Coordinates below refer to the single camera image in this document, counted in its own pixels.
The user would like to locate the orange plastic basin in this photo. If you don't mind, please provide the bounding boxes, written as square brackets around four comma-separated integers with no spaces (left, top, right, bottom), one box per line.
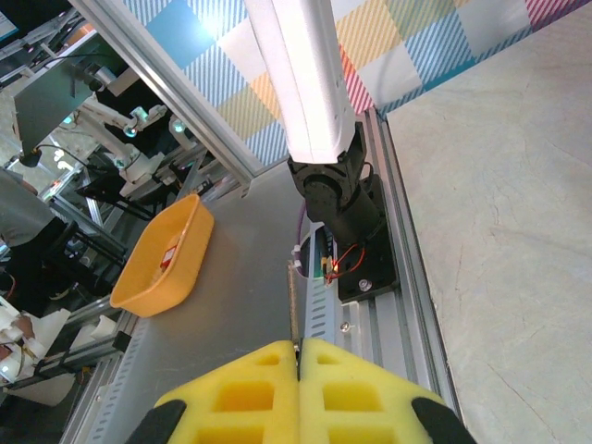
[109,192,216,319]

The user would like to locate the grey panel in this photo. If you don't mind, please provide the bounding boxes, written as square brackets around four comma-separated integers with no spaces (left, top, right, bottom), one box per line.
[12,57,119,156]

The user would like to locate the person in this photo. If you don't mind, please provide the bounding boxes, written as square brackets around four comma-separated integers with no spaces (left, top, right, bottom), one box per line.
[0,166,70,320]

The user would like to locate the slotted aluminium bar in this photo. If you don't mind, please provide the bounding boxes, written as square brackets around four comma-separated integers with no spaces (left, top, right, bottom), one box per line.
[59,318,154,444]

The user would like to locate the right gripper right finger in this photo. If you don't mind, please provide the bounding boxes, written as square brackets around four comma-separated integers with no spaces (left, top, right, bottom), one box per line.
[298,337,477,444]

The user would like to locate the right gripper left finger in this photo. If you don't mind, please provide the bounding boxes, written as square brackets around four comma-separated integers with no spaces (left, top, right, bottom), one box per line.
[124,339,301,444]

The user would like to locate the aluminium frame post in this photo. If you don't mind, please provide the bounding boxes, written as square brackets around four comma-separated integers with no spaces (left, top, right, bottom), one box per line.
[68,0,260,195]

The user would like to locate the aluminium mounting rail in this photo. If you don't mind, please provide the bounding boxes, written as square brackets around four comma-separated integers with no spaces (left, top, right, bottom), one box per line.
[341,108,462,417]

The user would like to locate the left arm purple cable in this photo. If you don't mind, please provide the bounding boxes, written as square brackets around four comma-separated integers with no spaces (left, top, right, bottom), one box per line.
[295,203,309,251]

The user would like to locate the red wire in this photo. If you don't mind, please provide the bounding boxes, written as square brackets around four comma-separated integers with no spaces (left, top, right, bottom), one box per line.
[323,242,366,286]

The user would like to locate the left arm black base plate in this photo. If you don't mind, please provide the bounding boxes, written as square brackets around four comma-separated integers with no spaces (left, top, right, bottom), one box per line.
[335,173,401,304]

